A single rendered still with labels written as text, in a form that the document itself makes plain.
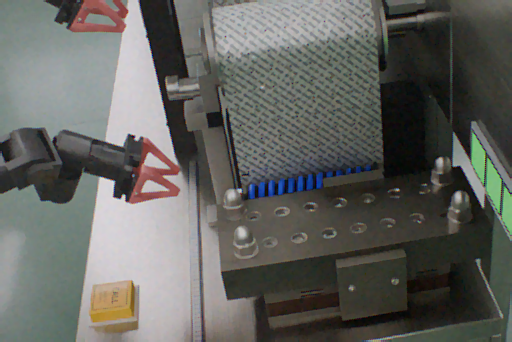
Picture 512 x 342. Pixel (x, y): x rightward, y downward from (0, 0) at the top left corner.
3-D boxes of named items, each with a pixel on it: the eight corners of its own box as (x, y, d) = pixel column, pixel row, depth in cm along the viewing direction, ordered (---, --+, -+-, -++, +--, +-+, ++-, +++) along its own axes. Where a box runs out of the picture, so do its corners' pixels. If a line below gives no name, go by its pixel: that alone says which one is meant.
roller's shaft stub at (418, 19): (375, 31, 120) (374, 6, 118) (418, 25, 120) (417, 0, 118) (381, 43, 117) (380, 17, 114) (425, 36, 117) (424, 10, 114)
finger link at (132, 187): (172, 217, 121) (115, 201, 118) (172, 190, 127) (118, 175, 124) (186, 184, 118) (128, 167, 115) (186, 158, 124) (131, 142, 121)
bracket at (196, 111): (205, 211, 142) (174, 65, 125) (239, 205, 142) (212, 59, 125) (206, 228, 138) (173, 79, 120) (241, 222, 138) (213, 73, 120)
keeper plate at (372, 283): (340, 311, 115) (335, 258, 109) (404, 300, 115) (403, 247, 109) (342, 323, 113) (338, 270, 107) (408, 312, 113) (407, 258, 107)
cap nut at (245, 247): (233, 245, 113) (228, 221, 110) (257, 241, 113) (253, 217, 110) (234, 261, 110) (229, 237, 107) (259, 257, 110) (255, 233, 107)
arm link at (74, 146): (52, 143, 113) (58, 119, 118) (42, 173, 118) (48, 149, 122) (95, 156, 115) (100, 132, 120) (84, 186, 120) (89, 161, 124)
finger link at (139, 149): (172, 205, 124) (116, 189, 121) (172, 179, 130) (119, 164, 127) (186, 172, 120) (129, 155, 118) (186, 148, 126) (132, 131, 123)
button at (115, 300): (95, 294, 127) (91, 284, 125) (135, 288, 127) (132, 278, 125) (92, 324, 121) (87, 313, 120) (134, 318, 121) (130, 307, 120)
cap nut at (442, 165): (428, 174, 121) (427, 151, 118) (450, 171, 121) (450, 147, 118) (434, 188, 118) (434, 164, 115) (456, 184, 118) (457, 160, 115)
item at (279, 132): (242, 190, 126) (225, 92, 115) (383, 168, 126) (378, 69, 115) (243, 192, 125) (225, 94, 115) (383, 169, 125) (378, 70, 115)
